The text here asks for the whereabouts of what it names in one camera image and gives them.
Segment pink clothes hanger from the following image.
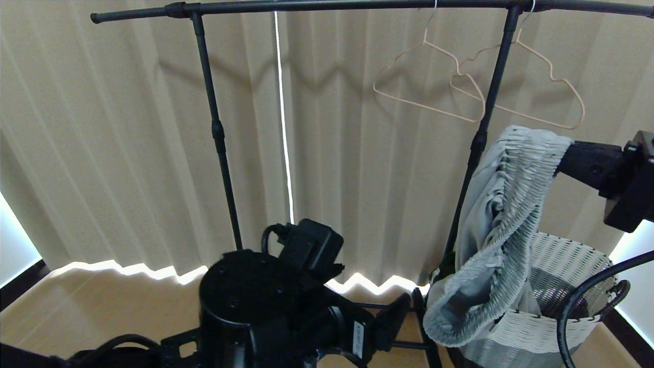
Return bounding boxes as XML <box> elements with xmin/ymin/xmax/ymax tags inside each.
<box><xmin>450</xmin><ymin>5</ymin><xmax>586</xmax><ymax>130</ymax></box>
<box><xmin>373</xmin><ymin>5</ymin><xmax>486</xmax><ymax>123</ymax></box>

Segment black clothes rack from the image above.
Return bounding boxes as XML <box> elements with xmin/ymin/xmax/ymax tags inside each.
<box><xmin>91</xmin><ymin>0</ymin><xmax>654</xmax><ymax>368</ymax></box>

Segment pale grey shorts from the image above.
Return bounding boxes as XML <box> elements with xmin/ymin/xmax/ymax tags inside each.
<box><xmin>423</xmin><ymin>125</ymin><xmax>573</xmax><ymax>348</ymax></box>

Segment black cable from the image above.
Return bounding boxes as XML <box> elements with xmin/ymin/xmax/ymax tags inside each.
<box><xmin>557</xmin><ymin>249</ymin><xmax>654</xmax><ymax>368</ymax></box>
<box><xmin>69</xmin><ymin>334</ymin><xmax>164</xmax><ymax>361</ymax></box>

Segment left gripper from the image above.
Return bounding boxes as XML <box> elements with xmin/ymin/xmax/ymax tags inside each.
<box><xmin>304</xmin><ymin>291</ymin><xmax>412</xmax><ymax>368</ymax></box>

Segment white laundry basket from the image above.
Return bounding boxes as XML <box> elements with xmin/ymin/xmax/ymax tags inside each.
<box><xmin>445</xmin><ymin>233</ymin><xmax>630</xmax><ymax>368</ymax></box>

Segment beige curtain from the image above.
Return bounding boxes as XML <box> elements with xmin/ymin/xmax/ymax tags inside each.
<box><xmin>0</xmin><ymin>0</ymin><xmax>654</xmax><ymax>297</ymax></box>

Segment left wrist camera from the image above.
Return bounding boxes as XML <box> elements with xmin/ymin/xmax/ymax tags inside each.
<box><xmin>262</xmin><ymin>219</ymin><xmax>344</xmax><ymax>287</ymax></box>

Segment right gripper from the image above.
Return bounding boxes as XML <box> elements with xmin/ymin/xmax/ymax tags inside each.
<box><xmin>599</xmin><ymin>130</ymin><xmax>654</xmax><ymax>234</ymax></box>

